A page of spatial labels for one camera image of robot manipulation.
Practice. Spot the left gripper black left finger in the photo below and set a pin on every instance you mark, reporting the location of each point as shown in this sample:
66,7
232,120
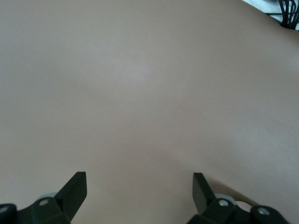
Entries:
70,198

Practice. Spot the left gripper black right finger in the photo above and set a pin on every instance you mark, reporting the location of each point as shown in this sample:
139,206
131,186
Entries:
204,200

